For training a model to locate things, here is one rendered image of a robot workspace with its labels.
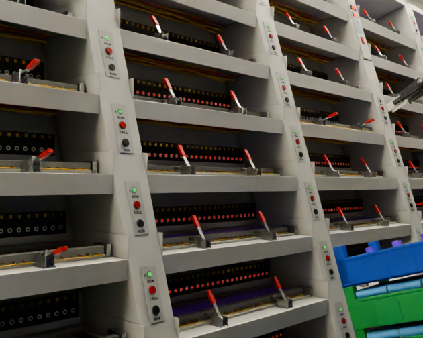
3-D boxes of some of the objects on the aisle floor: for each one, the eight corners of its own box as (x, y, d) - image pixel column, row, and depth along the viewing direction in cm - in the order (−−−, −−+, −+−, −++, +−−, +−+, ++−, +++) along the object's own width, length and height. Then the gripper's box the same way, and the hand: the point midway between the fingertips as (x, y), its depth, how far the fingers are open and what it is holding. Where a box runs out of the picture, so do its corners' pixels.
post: (462, 360, 212) (344, -33, 251) (452, 366, 205) (333, -39, 244) (413, 364, 225) (309, -10, 264) (403, 369, 218) (297, -16, 257)
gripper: (440, 76, 185) (383, 115, 199) (458, 82, 196) (403, 119, 210) (430, 59, 187) (374, 98, 201) (448, 66, 199) (393, 103, 213)
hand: (396, 104), depth 204 cm, fingers open, 3 cm apart
